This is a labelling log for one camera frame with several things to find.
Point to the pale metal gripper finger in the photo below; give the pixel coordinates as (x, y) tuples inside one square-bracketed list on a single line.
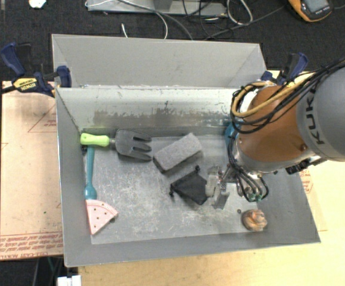
[(211, 185), (220, 200)]

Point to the black cloth pouch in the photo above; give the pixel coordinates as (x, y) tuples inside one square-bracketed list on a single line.
[(191, 188)]

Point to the brown toy animal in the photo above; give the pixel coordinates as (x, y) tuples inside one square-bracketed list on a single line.
[(254, 220)]

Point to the teal plastic object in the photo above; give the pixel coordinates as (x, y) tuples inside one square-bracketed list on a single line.
[(229, 137)]

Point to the grey sponge block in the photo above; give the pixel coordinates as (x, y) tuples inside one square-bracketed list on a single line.
[(176, 153)]

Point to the grey metal bin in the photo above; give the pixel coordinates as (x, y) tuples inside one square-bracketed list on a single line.
[(148, 213)]

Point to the black cylinder on white bracket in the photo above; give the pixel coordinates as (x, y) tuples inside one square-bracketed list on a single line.
[(295, 167)]

